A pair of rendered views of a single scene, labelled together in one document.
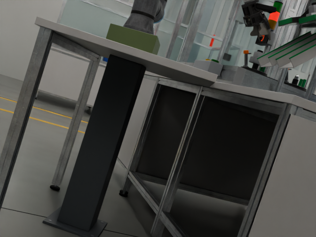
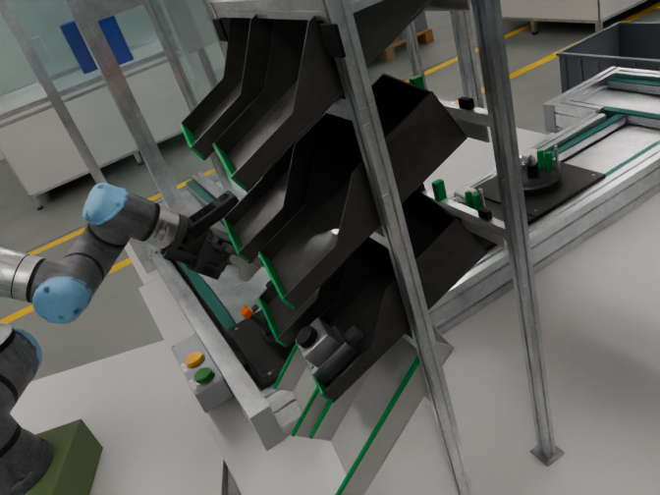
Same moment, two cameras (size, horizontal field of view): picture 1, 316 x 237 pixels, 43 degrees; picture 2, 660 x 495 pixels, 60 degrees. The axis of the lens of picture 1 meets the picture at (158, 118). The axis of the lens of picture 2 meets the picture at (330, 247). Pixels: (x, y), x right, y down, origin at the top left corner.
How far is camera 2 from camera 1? 155 cm
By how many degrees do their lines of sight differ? 27
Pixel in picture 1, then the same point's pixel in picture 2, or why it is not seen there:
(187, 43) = (149, 156)
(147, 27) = (18, 471)
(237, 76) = (263, 429)
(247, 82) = (289, 415)
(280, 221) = not seen: outside the picture
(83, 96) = not seen: hidden behind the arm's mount
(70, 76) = (56, 143)
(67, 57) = (25, 123)
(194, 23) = (130, 116)
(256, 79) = not seen: hidden behind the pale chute
